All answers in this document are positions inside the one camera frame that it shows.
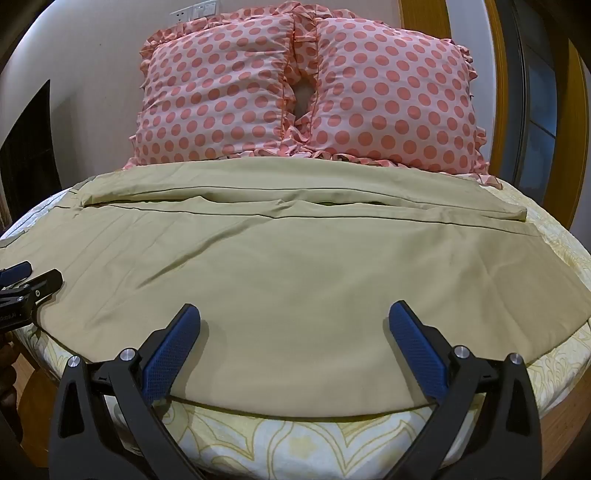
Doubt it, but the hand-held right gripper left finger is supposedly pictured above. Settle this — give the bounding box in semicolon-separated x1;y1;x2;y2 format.
54;303;206;480

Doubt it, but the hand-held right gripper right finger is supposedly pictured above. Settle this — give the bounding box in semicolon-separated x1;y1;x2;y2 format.
388;300;544;480

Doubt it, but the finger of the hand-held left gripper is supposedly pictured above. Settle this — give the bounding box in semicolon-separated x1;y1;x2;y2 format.
0;261;33;289
13;269;64;307

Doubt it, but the olive green blanket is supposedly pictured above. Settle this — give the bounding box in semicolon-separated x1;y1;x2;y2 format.
0;157;591;420

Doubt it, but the dark bedside furniture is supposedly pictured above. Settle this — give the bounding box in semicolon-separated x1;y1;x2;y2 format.
0;79;52;232

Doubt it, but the bed with yellow patterned sheet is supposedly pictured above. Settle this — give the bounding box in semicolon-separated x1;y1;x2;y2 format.
0;175;591;480

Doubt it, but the pink polka dot pillow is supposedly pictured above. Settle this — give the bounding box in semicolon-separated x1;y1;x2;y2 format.
291;4;504;189
124;10;301;169

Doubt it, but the wooden door frame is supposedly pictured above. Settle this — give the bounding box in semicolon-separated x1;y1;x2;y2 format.
399;0;591;241

